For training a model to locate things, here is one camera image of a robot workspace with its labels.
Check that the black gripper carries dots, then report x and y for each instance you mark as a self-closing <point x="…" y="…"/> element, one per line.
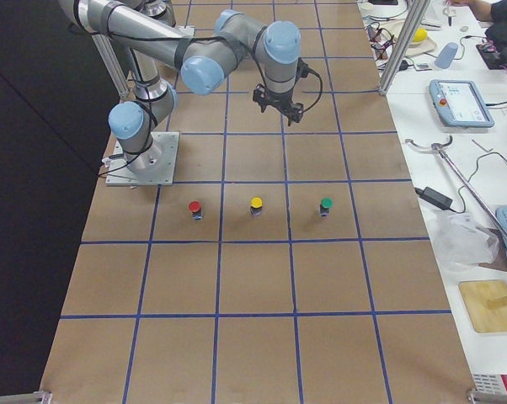
<point x="279" y="100"/>

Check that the yellow push button switch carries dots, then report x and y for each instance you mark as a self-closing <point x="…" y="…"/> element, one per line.
<point x="256" y="206"/>

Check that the yellow round object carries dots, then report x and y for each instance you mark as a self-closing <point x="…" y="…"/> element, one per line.
<point x="420" y="35"/>

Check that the blue plastic cup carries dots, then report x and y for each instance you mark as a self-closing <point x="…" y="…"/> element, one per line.
<point x="446" y="56"/>

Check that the black power brick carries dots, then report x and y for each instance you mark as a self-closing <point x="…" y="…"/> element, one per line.
<point x="435" y="198"/>

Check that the teach pendant tablet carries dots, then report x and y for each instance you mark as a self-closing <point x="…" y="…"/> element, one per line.
<point x="459" y="104"/>

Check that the clear plastic bag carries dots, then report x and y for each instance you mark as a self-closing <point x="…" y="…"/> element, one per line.
<point x="459" y="239"/>

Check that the wooden cutting board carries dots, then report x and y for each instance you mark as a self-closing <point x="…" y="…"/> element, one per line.
<point x="486" y="304"/>

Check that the green push button switch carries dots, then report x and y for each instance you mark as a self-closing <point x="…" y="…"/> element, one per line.
<point x="325" y="206"/>

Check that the red push button switch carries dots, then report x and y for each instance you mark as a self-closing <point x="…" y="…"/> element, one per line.
<point x="195" y="209"/>

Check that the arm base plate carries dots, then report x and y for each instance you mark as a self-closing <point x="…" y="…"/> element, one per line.
<point x="155" y="166"/>

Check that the aluminium frame post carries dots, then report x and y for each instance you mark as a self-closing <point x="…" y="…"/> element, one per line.
<point x="410" y="25"/>

